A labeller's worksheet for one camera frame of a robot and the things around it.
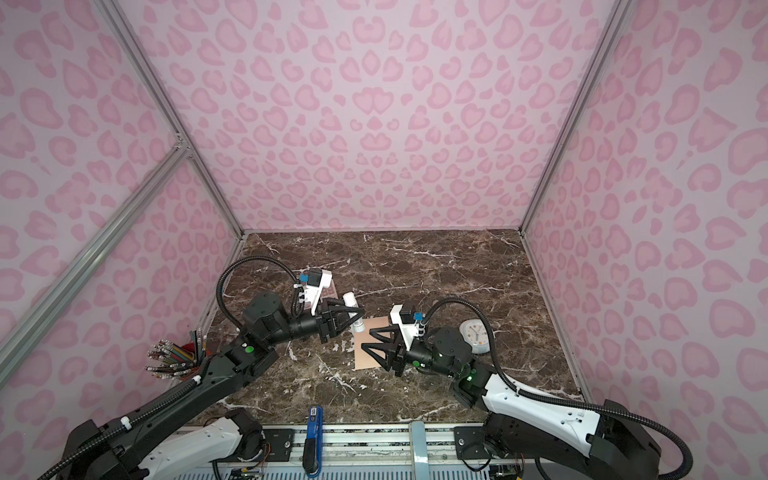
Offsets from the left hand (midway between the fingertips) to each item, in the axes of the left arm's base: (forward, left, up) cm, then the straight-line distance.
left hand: (362, 309), depth 64 cm
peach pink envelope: (-8, 0, -8) cm, 11 cm away
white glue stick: (-2, +1, -3) cm, 4 cm away
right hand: (-5, -1, -6) cm, 8 cm away
